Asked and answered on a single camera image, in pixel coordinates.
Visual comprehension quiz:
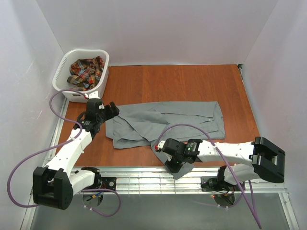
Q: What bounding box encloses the aluminium rail frame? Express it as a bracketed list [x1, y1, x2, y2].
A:
[21, 167, 299, 230]

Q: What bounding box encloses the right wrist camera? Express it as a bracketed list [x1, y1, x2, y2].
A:
[154, 140, 165, 152]

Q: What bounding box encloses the grey long sleeve shirt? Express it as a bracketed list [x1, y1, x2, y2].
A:
[105, 100, 226, 181]

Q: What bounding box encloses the white plastic laundry basket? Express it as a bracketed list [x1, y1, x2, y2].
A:
[52, 49, 109, 103]

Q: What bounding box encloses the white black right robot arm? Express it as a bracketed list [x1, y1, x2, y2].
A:
[155, 137, 285, 187]

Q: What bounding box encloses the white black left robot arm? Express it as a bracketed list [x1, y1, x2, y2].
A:
[33, 98, 119, 210]

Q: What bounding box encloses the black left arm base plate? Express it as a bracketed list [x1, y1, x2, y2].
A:
[100, 177, 117, 191]

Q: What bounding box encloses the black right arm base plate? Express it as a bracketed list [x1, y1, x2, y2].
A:
[201, 177, 240, 194]

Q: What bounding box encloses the plaid long sleeve shirt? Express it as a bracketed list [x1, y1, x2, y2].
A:
[67, 56, 105, 91]

